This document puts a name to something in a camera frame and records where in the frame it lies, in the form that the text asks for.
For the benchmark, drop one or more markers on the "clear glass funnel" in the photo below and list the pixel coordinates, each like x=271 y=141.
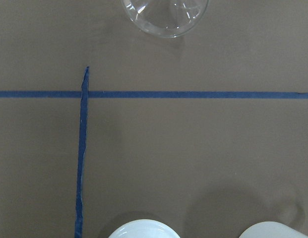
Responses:
x=165 y=18

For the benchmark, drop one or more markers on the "white enamel cup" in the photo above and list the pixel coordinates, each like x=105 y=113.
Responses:
x=271 y=230

